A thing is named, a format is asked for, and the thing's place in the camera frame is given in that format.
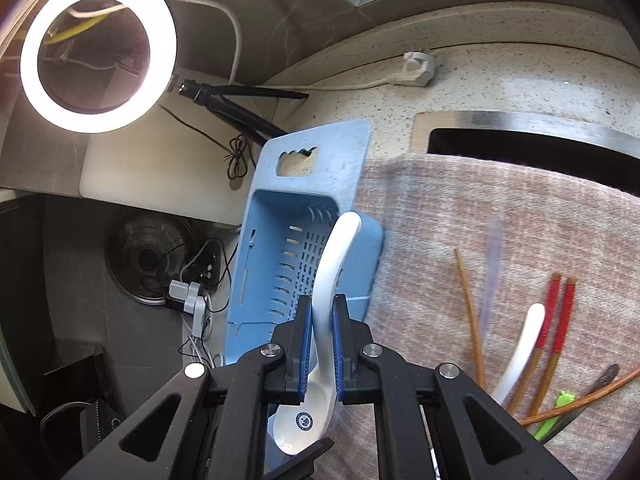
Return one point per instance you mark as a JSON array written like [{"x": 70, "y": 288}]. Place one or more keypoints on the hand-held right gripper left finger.
[{"x": 302, "y": 345}]

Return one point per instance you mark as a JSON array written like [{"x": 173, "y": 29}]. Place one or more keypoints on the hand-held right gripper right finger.
[{"x": 341, "y": 350}]

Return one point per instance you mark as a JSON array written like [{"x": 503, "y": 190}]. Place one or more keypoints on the white ceramic spoon blue emblem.
[{"x": 325, "y": 285}]

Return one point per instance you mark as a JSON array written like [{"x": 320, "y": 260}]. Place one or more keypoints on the plain brown wooden chopstick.
[
  {"x": 575, "y": 405},
  {"x": 470, "y": 310}
]

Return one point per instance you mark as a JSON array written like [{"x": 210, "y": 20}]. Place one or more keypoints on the clear plastic spoon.
[{"x": 492, "y": 260}]

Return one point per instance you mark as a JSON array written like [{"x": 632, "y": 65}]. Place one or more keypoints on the plain white ceramic spoon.
[{"x": 525, "y": 340}]

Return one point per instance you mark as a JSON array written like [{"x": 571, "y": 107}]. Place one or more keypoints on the blue plastic drain basket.
[{"x": 340, "y": 160}]

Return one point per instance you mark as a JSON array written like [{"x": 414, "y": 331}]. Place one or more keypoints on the red wooden chopstick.
[
  {"x": 549, "y": 310},
  {"x": 565, "y": 310}
]

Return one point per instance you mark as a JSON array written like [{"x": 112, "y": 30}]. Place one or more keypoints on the green plastic fork pick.
[{"x": 560, "y": 405}]

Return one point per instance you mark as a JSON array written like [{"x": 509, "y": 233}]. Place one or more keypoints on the silver metal spoon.
[{"x": 605, "y": 377}]

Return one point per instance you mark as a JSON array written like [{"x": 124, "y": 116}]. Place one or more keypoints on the white charger adapter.
[{"x": 187, "y": 292}]

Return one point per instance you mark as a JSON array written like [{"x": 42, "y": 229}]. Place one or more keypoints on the pink checked cloth mat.
[{"x": 440, "y": 200}]

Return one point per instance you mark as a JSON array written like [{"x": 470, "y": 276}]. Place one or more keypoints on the round dark pot lid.
[{"x": 145, "y": 255}]

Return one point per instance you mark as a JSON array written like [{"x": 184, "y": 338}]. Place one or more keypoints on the black lamp tripod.
[{"x": 240, "y": 110}]

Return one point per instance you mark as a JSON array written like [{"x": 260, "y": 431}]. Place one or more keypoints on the steel kitchen sink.
[{"x": 525, "y": 140}]

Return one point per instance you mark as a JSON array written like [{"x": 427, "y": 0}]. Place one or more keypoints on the white power plug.
[{"x": 417, "y": 67}]

